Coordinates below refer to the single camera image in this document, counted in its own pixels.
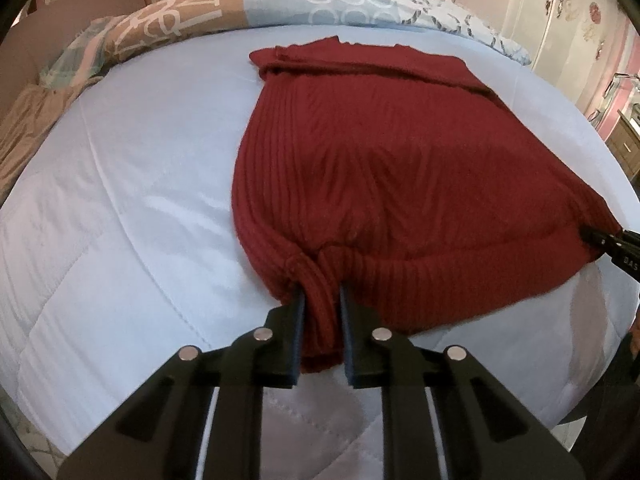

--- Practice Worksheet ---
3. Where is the dark red knit sweater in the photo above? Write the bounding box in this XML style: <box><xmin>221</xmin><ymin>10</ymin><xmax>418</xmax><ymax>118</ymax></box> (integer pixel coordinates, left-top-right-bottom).
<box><xmin>231</xmin><ymin>37</ymin><xmax>622</xmax><ymax>372</ymax></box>

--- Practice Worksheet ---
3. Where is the person's right hand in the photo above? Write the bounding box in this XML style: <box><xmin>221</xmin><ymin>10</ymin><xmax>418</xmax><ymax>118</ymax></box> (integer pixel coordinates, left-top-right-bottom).
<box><xmin>628</xmin><ymin>310</ymin><xmax>640</xmax><ymax>359</ymax></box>

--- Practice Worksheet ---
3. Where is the wooden bedside cabinet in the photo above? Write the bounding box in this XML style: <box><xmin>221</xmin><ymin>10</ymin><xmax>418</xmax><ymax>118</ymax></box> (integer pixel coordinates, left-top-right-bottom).
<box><xmin>605</xmin><ymin>115</ymin><xmax>640</xmax><ymax>180</ymax></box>

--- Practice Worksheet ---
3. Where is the light blue bed quilt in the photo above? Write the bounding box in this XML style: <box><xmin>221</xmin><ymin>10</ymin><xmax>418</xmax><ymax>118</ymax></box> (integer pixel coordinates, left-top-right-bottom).
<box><xmin>1</xmin><ymin>25</ymin><xmax>639</xmax><ymax>479</ymax></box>

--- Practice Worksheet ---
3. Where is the white wardrobe with flower stickers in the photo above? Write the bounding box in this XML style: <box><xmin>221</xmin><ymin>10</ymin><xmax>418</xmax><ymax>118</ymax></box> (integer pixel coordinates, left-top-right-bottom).
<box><xmin>451</xmin><ymin>0</ymin><xmax>634</xmax><ymax>116</ymax></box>

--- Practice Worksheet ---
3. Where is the brown bed skirt fabric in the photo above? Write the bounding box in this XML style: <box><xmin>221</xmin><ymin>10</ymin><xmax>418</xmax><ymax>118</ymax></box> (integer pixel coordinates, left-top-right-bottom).
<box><xmin>0</xmin><ymin>76</ymin><xmax>101</xmax><ymax>204</ymax></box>

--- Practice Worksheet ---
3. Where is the brown headboard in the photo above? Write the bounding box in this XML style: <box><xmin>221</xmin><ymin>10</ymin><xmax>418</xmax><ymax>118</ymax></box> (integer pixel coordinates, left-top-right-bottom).
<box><xmin>0</xmin><ymin>0</ymin><xmax>145</xmax><ymax>115</ymax></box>

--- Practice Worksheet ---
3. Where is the patterned blue tan pillow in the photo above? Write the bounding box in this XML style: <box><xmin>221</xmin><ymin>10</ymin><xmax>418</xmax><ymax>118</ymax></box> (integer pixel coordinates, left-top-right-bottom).
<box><xmin>39</xmin><ymin>0</ymin><xmax>532</xmax><ymax>89</ymax></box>

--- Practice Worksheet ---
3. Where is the metal chair frame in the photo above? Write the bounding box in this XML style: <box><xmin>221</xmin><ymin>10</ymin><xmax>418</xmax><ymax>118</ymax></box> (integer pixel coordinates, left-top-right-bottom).
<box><xmin>588</xmin><ymin>72</ymin><xmax>639</xmax><ymax>130</ymax></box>

